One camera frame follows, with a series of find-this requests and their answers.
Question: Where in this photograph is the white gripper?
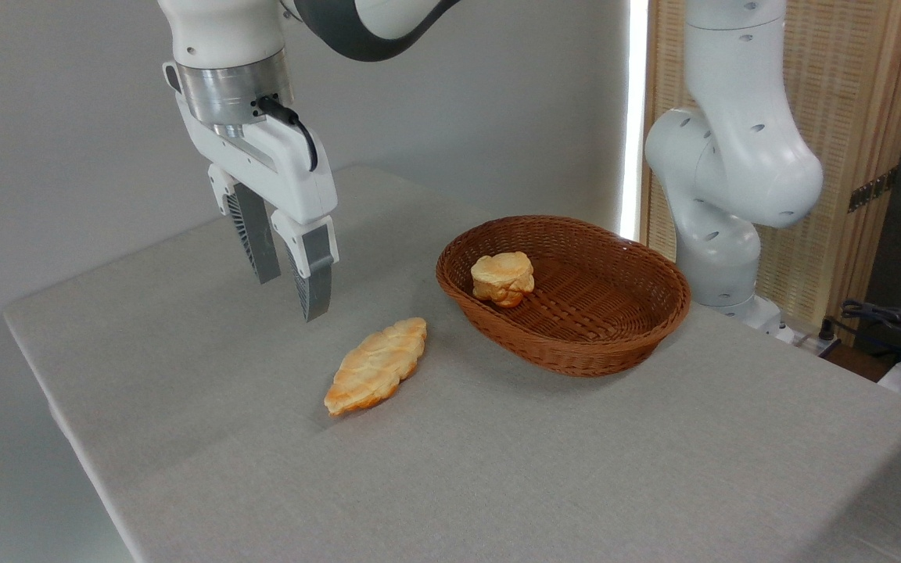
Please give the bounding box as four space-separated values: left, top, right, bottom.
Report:
163 61 339 322

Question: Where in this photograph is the long golden bread loaf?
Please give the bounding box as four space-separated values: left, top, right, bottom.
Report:
324 317 428 417

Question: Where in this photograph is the small round bread roll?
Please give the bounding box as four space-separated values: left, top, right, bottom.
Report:
471 251 536 308

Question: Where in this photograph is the brown oval wicker basket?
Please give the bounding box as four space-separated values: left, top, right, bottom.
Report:
436 215 691 378

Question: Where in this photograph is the grey tablecloth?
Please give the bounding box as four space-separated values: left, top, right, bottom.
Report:
3 164 901 563

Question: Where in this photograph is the dark metal screen hinge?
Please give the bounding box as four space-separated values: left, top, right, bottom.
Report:
848 167 899 213

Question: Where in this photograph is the wooden bamboo folding screen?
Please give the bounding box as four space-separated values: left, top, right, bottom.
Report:
640 0 901 345

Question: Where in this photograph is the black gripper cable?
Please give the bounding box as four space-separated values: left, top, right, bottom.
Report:
257 95 319 172

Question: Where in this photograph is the bundle of dark cables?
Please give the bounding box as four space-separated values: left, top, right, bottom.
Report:
840 299 901 362

